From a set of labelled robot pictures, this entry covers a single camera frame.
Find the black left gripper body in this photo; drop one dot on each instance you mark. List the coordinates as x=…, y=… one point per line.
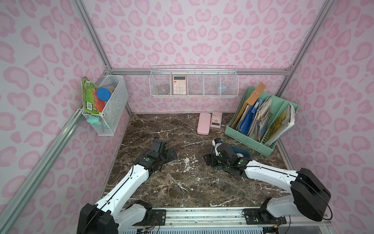
x=168, y=153

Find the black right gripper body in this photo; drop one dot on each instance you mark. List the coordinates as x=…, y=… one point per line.
x=213, y=159

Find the teal storage box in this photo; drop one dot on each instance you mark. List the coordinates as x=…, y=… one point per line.
x=241, y=152

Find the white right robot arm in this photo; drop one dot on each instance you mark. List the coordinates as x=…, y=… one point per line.
x=307, y=196

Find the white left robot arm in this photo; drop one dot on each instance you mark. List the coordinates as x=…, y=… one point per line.
x=109, y=216

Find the blue folder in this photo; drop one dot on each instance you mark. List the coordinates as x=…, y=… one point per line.
x=247, y=119

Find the pink pencil case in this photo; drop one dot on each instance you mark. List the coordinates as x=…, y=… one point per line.
x=203, y=127

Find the pink calculator on table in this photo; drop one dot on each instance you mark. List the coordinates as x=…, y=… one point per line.
x=216, y=120

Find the green file organizer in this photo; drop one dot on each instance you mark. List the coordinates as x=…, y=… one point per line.
x=279, y=105

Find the magazines stack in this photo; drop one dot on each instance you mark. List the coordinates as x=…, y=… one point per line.
x=259, y=125

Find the white mesh side basket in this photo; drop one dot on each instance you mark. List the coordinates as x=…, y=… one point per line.
x=111, y=110

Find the brown envelope folder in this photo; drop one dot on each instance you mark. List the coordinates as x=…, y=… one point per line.
x=254, y=94

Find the pink calculator in basket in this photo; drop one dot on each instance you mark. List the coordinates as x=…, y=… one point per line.
x=179, y=85

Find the yellow booklet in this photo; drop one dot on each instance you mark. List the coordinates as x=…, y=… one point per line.
x=284, y=122

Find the mint green cloth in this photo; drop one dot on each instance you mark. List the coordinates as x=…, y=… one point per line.
x=93, y=120

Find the green snack package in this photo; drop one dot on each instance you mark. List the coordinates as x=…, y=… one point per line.
x=89, y=98

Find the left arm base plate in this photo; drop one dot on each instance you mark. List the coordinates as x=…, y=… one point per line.
x=157, y=216

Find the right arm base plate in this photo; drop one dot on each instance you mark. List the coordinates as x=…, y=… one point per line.
x=253, y=216

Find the white wire wall basket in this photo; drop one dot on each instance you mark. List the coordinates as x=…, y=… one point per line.
x=202, y=81

